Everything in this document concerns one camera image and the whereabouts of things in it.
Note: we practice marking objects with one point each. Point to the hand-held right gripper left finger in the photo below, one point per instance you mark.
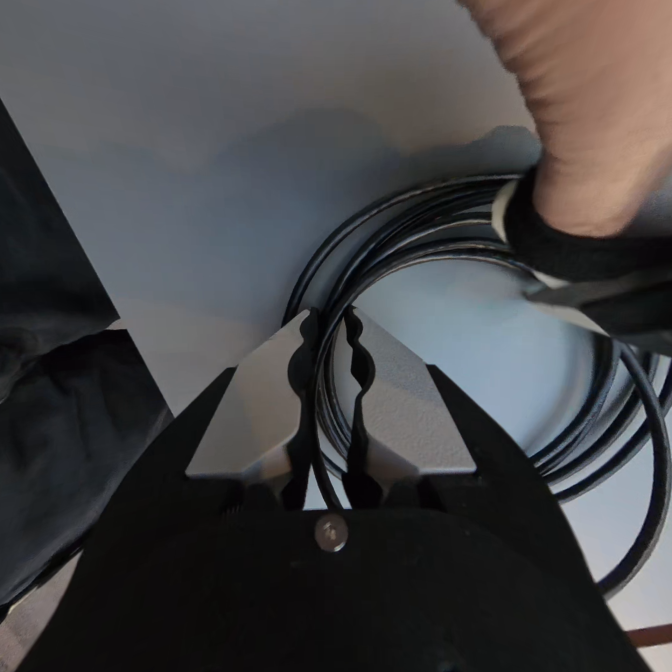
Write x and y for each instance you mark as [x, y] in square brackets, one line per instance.
[252, 414]

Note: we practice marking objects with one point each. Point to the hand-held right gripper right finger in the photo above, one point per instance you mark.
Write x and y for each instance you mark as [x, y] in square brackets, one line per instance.
[414, 420]

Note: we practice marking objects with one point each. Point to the grey desk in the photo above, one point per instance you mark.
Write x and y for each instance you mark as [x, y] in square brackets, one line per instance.
[210, 157]

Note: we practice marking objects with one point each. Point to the person's left hand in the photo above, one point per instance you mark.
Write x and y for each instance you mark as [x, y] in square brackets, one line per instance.
[593, 115]

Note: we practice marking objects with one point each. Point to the person's dark clothing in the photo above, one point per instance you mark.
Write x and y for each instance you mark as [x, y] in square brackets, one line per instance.
[63, 420]

